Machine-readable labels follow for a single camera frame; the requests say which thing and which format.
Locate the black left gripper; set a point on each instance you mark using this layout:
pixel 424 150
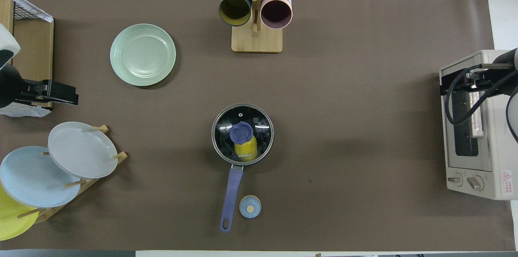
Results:
pixel 10 87

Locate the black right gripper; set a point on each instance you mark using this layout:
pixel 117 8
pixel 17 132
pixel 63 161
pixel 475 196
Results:
pixel 506 75

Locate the yellow lemon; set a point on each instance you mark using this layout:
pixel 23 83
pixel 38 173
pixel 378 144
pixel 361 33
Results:
pixel 247 151

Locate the grey plate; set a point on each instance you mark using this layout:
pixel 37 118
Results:
pixel 81 149

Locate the light blue plate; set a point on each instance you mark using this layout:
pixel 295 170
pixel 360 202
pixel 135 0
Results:
pixel 32 178

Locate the pale green plate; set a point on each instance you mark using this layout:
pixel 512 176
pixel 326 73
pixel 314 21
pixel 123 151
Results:
pixel 142 54

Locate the wooden plate rack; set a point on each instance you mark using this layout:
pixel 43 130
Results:
pixel 83 185

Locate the yellow plate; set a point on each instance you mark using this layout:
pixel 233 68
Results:
pixel 10 220

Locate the white patterned cloth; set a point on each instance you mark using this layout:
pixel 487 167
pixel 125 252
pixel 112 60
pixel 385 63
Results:
pixel 24 110
pixel 32 7

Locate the wooden shelf box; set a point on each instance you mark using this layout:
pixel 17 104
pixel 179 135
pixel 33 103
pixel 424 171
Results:
pixel 34 50

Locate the beige toaster oven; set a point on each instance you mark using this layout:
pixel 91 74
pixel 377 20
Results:
pixel 491 156

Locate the brown table mat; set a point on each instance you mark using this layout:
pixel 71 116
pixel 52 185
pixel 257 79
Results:
pixel 344 127

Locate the dark teal mug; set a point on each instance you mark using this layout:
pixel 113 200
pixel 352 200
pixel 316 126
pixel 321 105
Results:
pixel 234 10

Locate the pink mug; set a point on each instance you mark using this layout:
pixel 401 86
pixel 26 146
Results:
pixel 276 14

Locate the wooden mug tree stand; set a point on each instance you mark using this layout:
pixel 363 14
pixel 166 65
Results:
pixel 257 40

